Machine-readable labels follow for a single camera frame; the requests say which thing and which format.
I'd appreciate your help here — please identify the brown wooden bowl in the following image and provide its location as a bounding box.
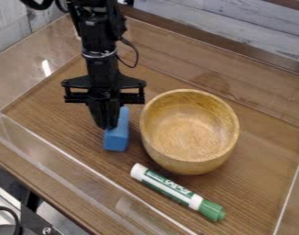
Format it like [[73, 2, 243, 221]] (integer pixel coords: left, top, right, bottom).
[[140, 89, 240, 175]]

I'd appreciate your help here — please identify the black metal table frame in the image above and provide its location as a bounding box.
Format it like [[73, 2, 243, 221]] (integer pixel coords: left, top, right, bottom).
[[0, 167, 65, 235]]

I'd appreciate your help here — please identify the clear acrylic tray wall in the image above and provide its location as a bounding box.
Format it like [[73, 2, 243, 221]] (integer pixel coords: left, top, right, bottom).
[[0, 9, 299, 235]]

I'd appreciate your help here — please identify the blue foam block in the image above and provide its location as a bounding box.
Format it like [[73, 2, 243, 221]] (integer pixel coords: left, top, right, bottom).
[[102, 106, 129, 151]]

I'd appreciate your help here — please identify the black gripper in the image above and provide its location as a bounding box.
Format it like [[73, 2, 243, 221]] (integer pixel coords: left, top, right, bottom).
[[61, 54, 146, 129]]

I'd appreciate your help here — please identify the black cable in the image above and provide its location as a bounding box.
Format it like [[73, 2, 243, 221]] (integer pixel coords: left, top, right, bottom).
[[0, 205, 22, 235]]

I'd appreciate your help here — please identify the green white marker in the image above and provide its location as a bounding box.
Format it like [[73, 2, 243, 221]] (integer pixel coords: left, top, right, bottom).
[[129, 163, 225, 221]]

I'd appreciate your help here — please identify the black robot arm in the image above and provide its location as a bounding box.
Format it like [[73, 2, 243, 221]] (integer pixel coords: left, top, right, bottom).
[[20, 0, 146, 129]]

